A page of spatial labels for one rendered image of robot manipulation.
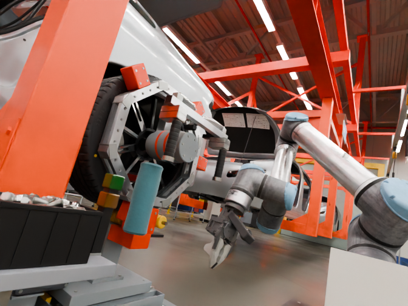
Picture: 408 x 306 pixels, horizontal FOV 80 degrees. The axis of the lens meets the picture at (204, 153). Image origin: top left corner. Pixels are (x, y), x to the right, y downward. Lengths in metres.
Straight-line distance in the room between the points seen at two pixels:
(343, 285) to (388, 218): 0.26
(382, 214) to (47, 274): 0.95
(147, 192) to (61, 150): 0.32
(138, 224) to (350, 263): 0.71
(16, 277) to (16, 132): 0.35
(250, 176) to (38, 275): 0.64
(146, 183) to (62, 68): 0.44
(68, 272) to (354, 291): 0.80
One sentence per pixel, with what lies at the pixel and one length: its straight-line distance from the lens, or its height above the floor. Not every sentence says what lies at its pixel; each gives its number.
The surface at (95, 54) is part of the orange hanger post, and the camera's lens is 0.87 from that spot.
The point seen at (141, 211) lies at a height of 0.56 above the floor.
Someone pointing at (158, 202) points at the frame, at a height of 0.60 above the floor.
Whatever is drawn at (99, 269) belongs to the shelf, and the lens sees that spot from 0.66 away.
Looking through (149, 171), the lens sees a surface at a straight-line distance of 0.92.
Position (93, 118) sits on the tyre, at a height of 0.85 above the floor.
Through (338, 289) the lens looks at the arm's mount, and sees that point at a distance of 0.98.
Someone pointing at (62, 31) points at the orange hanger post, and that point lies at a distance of 0.83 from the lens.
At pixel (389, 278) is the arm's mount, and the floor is 0.55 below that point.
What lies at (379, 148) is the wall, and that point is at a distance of 14.56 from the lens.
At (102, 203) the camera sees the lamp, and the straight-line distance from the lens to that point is 0.70.
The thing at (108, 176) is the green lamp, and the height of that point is 0.65.
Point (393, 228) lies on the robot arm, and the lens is 1.02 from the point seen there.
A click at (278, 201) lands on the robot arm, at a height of 0.70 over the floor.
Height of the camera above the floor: 0.64
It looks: 12 degrees up
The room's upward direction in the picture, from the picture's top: 13 degrees clockwise
